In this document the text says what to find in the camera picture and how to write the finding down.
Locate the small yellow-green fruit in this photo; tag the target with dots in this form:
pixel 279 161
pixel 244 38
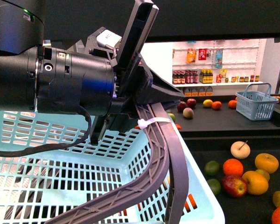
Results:
pixel 263 173

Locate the far peach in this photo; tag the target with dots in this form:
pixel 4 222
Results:
pixel 188 113

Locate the far dark red apple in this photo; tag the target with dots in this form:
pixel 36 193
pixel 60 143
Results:
pixel 182 105

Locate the far orange right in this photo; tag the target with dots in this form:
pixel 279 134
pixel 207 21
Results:
pixel 232 104

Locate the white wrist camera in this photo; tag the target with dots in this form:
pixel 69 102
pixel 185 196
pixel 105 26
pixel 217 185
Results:
pixel 108 39

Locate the yellow apple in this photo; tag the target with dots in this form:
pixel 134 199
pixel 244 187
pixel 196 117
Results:
pixel 257 183
pixel 266 162

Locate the yellow apple far right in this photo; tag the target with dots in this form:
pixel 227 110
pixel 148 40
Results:
pixel 266 162

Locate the black fruit display shelf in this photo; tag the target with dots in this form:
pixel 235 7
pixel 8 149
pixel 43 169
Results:
pixel 209 135

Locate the far yellow lemon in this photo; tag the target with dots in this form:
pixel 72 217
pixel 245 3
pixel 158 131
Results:
pixel 207 103

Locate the teal plastic shopping basket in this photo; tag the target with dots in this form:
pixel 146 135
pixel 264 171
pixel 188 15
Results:
pixel 38 187

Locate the green lime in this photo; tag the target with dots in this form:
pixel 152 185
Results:
pixel 212 168
pixel 214 185

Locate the white zip tie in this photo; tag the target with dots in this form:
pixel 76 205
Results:
pixel 145 123

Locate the blue plastic basket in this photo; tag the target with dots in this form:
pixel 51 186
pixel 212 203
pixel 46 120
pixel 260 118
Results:
pixel 256 105

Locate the far green apple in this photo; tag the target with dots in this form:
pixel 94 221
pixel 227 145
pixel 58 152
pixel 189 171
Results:
pixel 172 116

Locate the white condiment wall shelf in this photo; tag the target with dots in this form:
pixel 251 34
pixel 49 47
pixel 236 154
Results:
pixel 201 68

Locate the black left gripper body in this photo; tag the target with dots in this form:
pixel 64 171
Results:
pixel 121 112

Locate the green lime upper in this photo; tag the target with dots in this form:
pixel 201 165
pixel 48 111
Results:
pixel 212 168

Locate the red apple front shelf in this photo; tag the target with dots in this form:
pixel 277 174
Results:
pixel 235 186

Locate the orange near pears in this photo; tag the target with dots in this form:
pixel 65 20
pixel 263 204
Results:
pixel 233 167

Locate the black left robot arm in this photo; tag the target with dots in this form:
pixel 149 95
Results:
pixel 103 80

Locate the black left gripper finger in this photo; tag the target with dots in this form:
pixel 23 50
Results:
pixel 150 88

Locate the white pear with stem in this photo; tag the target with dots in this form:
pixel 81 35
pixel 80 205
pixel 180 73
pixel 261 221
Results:
pixel 240 149

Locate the green lime lower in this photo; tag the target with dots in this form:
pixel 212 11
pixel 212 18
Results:
pixel 214 185

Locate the yellow apple front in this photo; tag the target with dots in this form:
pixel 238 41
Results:
pixel 257 183

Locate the far orange middle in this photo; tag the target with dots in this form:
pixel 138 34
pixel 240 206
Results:
pixel 217 105

